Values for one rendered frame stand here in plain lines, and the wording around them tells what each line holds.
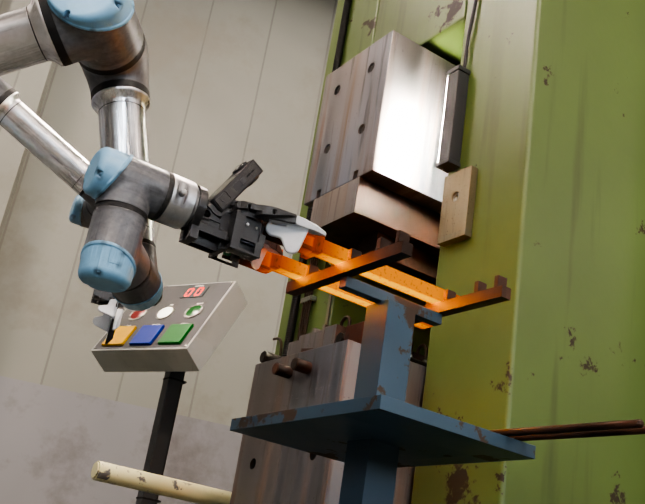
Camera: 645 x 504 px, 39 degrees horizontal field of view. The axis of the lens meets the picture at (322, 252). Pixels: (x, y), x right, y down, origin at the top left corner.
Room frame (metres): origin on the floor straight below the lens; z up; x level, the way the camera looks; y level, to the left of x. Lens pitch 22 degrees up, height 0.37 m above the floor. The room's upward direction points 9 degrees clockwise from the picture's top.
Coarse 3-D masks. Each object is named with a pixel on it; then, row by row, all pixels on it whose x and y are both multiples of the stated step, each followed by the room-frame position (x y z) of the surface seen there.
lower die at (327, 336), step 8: (312, 328) 2.02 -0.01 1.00; (328, 328) 1.96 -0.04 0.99; (336, 328) 1.93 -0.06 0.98; (344, 328) 1.94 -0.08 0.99; (304, 336) 2.04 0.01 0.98; (312, 336) 2.01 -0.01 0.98; (320, 336) 1.98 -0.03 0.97; (328, 336) 1.95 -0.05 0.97; (296, 344) 2.07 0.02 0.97; (304, 344) 2.04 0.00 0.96; (312, 344) 2.01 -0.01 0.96; (320, 344) 1.98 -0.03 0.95; (328, 344) 1.95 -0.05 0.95; (288, 352) 2.10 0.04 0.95; (296, 352) 2.06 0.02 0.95
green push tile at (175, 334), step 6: (174, 324) 2.32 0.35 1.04; (180, 324) 2.30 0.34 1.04; (186, 324) 2.29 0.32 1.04; (192, 324) 2.28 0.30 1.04; (168, 330) 2.31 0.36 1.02; (174, 330) 2.30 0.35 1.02; (180, 330) 2.28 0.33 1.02; (186, 330) 2.27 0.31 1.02; (162, 336) 2.30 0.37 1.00; (168, 336) 2.29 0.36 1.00; (174, 336) 2.28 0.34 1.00; (180, 336) 2.27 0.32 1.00; (162, 342) 2.29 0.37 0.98; (168, 342) 2.27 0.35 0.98; (174, 342) 2.26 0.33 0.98; (180, 342) 2.26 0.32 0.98
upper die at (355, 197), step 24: (336, 192) 2.01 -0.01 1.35; (360, 192) 1.94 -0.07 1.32; (384, 192) 1.97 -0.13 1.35; (312, 216) 2.10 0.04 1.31; (336, 216) 2.00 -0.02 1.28; (360, 216) 1.95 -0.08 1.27; (384, 216) 1.98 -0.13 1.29; (408, 216) 2.01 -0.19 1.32; (432, 216) 2.05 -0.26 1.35; (336, 240) 2.12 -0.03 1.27; (432, 240) 2.05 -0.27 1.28
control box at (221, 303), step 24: (168, 288) 2.47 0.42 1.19; (216, 288) 2.36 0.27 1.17; (144, 312) 2.43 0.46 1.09; (216, 312) 2.30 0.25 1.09; (240, 312) 2.39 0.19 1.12; (192, 336) 2.26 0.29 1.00; (216, 336) 2.32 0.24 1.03; (120, 360) 2.40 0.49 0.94; (144, 360) 2.35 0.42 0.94; (168, 360) 2.31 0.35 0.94; (192, 360) 2.26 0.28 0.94
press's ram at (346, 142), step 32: (352, 64) 2.03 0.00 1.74; (384, 64) 1.90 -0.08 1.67; (416, 64) 1.93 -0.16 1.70; (448, 64) 1.98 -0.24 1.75; (352, 96) 2.01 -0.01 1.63; (384, 96) 1.89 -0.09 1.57; (416, 96) 1.94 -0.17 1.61; (320, 128) 2.13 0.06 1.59; (352, 128) 1.99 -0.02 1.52; (384, 128) 1.90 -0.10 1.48; (416, 128) 1.95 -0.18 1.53; (320, 160) 2.10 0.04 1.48; (352, 160) 1.97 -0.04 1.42; (384, 160) 1.90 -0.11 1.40; (416, 160) 1.95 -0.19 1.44; (320, 192) 2.10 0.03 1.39; (416, 192) 1.97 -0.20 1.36
